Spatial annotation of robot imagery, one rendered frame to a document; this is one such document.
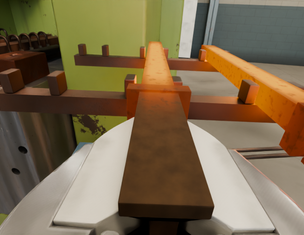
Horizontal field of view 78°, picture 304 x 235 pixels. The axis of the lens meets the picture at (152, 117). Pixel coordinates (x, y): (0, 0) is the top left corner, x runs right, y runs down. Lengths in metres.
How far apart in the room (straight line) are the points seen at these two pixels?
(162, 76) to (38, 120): 0.46
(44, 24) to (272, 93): 1.00
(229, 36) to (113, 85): 5.96
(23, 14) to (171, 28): 0.67
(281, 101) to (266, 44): 6.57
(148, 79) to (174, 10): 0.82
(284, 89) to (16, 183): 0.68
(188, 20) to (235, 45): 1.72
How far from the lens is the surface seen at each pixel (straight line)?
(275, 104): 0.19
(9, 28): 1.14
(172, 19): 0.99
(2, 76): 0.23
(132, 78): 0.19
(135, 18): 0.56
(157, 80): 0.18
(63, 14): 0.63
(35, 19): 1.10
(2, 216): 0.90
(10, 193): 0.77
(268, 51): 6.80
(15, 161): 0.65
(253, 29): 6.58
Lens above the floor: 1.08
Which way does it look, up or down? 28 degrees down
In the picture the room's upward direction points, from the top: 3 degrees clockwise
